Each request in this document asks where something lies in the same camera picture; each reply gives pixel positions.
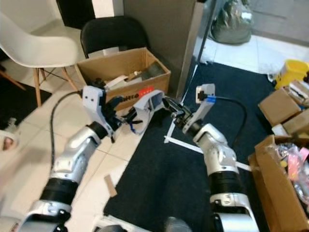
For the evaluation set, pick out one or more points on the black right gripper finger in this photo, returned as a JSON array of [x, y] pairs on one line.
[[173, 112], [172, 102]]

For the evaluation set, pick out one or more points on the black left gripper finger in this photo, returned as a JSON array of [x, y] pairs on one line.
[[118, 103], [127, 118]]

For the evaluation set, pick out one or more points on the grey white plastic trash piece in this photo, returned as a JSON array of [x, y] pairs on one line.
[[149, 106]]

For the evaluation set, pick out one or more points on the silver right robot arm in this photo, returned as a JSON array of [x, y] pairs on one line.
[[221, 162]]

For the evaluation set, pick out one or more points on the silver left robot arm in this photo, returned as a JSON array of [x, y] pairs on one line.
[[77, 162]]

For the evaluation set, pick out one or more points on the clear plastic trash with pink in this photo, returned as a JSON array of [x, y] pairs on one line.
[[294, 166]]

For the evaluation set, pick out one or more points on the white flat item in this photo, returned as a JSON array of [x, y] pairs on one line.
[[125, 79]]

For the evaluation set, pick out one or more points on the white floor tape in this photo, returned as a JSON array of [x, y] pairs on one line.
[[183, 146]]

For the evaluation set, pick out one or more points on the cardboard box with red label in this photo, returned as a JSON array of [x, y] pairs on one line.
[[111, 67]]

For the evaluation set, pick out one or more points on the dark grey panel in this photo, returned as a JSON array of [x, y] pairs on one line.
[[153, 71]]

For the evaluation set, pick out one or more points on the small cardboard scrap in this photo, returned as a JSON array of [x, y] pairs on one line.
[[110, 186]]

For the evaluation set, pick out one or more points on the black chair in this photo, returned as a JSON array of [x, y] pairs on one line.
[[113, 36]]

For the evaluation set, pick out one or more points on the dark blue rug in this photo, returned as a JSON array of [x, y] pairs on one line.
[[164, 193]]

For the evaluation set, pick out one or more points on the black floor mat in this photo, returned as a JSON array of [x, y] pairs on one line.
[[21, 104]]

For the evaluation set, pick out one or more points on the small cardboard box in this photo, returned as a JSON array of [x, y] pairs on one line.
[[297, 124], [277, 106]]

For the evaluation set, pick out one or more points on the white shell chair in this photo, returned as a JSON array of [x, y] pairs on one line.
[[36, 48]]

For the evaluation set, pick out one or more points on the large open cardboard box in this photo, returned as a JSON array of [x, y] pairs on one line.
[[268, 183]]

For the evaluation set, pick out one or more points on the white round printed container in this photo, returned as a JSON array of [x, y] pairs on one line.
[[7, 139]]

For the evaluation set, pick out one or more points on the yellow bucket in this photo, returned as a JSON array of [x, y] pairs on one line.
[[292, 72]]

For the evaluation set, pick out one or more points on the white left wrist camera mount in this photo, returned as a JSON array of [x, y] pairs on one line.
[[91, 104]]

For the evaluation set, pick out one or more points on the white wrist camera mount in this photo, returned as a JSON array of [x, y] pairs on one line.
[[91, 104], [204, 99]]

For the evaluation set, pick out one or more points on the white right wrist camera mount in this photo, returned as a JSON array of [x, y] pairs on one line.
[[204, 99]]

